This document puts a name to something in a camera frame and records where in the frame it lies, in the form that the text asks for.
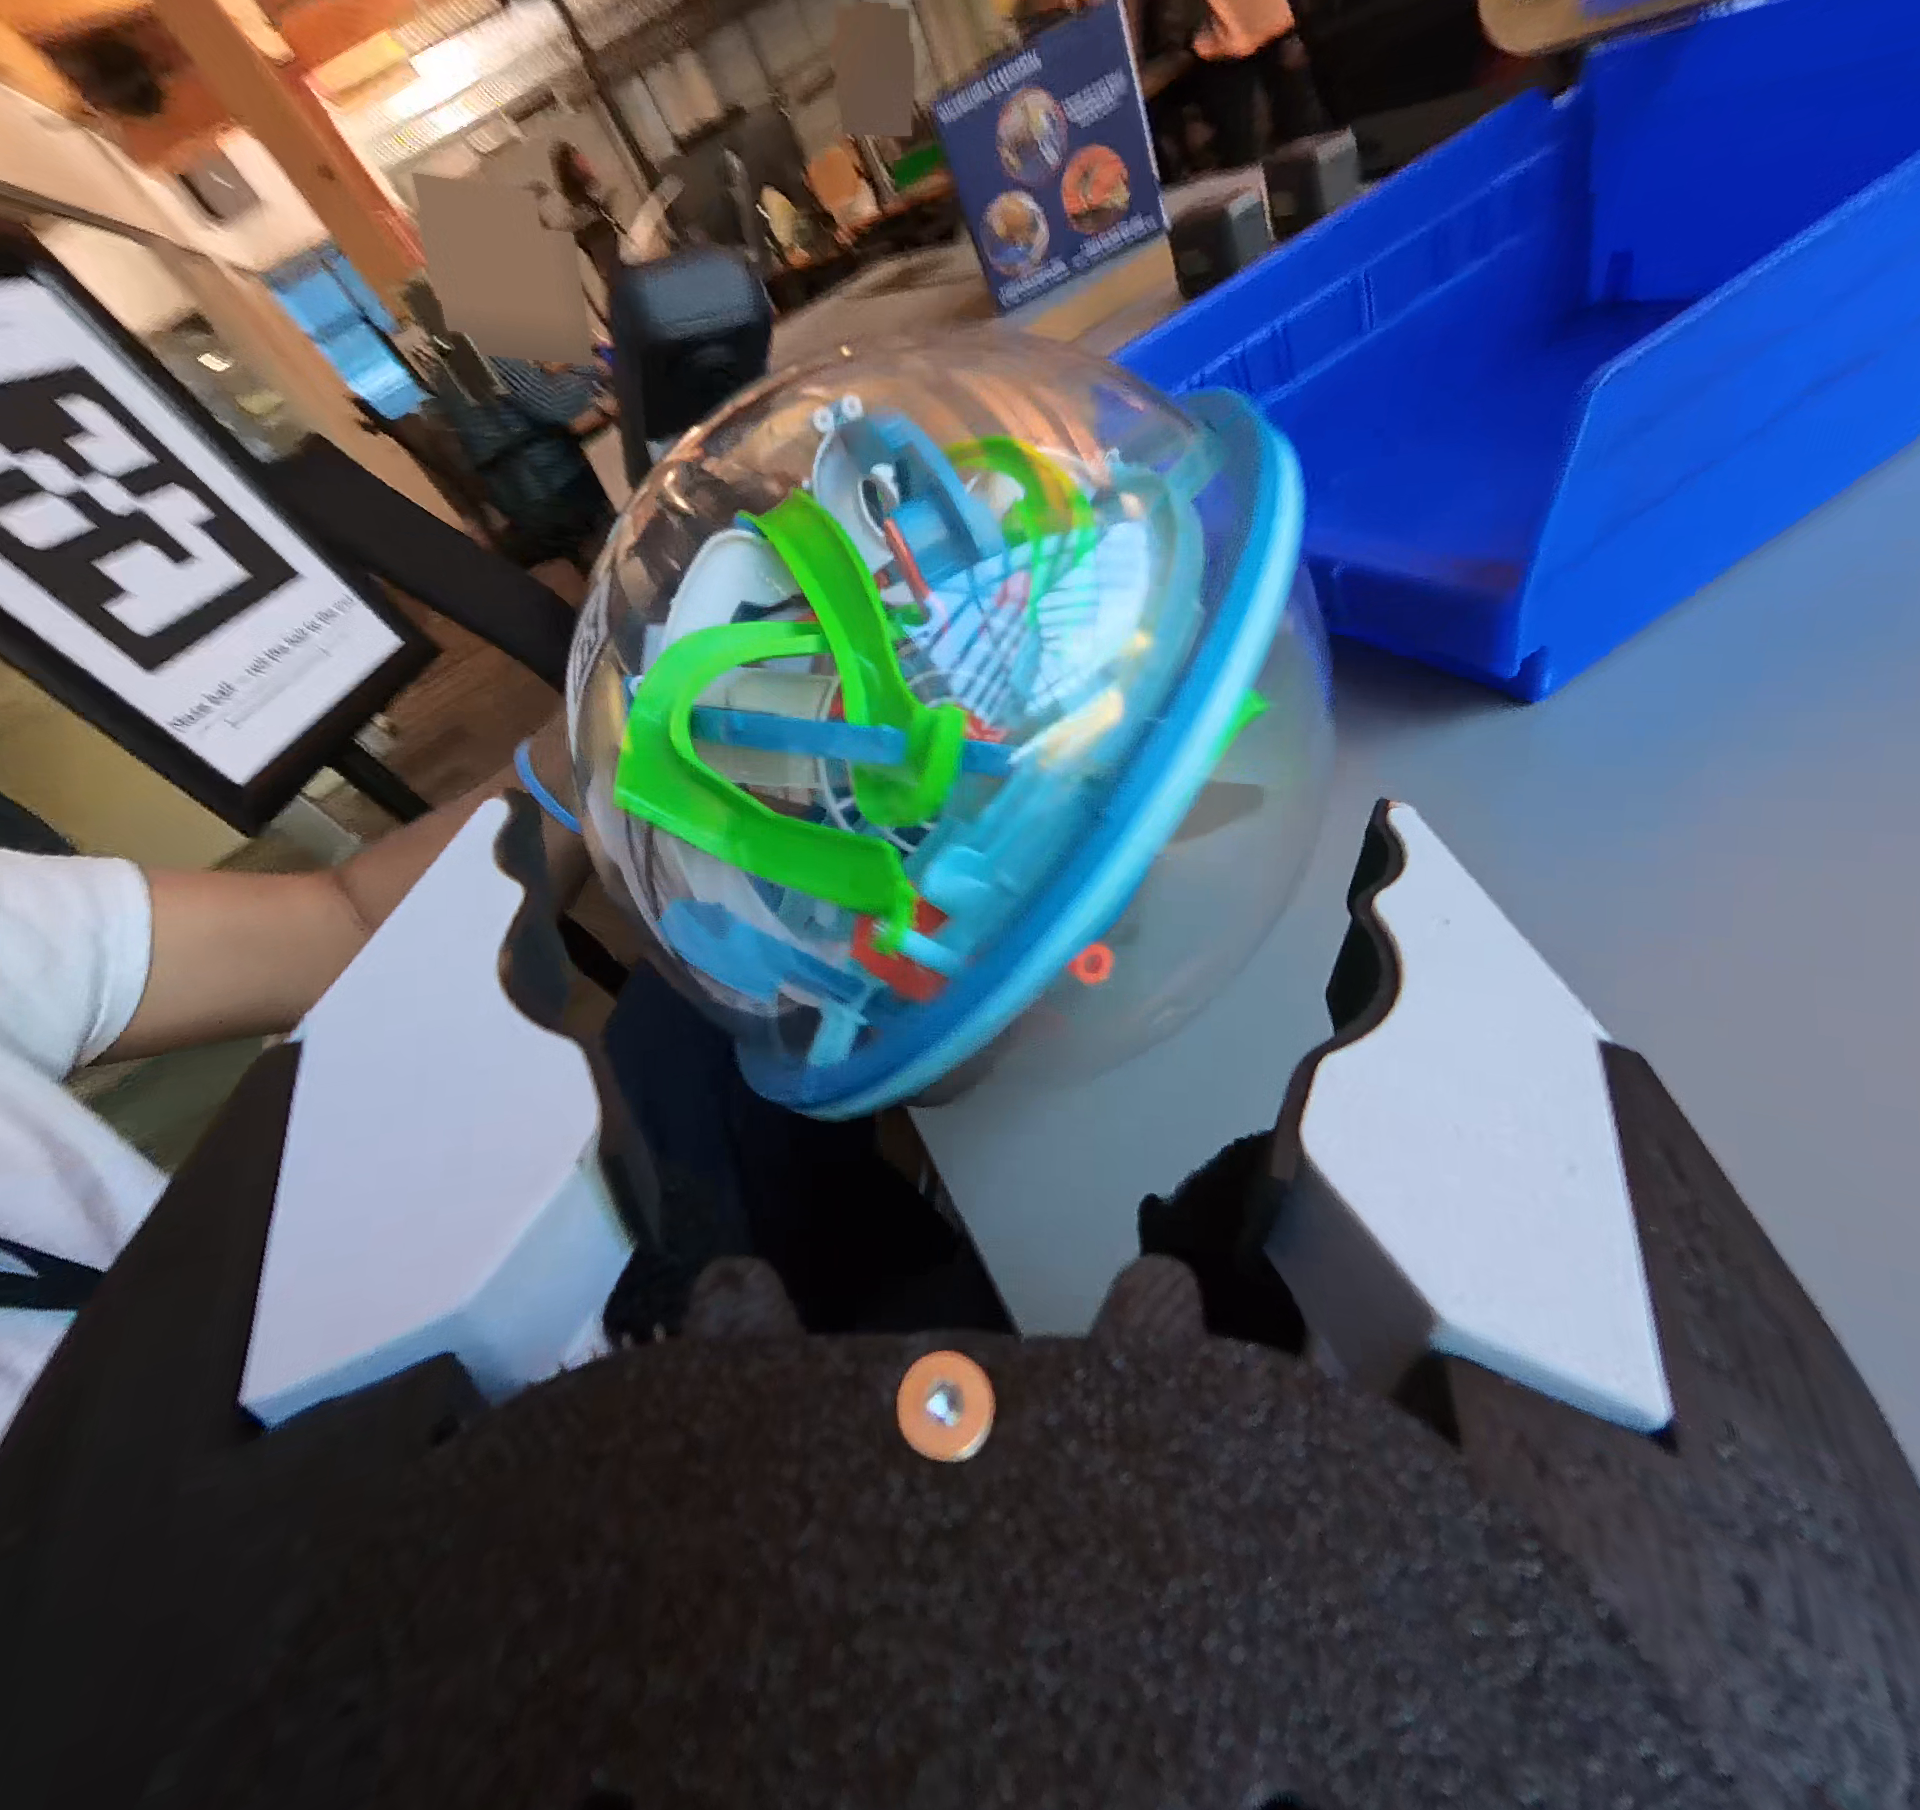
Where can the blue plastic bin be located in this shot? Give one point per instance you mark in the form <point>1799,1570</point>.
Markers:
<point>1592,384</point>

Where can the small black box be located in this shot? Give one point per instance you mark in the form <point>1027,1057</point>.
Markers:
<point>1312,182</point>
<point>1223,246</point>

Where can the blue printed display card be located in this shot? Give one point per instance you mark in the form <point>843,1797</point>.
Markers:
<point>1052,161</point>

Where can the framed black-and-white marker sign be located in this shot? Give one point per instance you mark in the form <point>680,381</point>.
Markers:
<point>137,534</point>

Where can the person's left forearm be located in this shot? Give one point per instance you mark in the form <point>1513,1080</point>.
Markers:
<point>226,940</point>

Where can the person's white shirt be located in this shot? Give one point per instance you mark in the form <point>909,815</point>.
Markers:
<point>62,969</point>

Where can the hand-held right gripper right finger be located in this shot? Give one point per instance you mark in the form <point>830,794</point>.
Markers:
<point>1479,1165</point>

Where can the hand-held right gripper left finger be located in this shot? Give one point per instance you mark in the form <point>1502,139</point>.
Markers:
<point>419,1135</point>

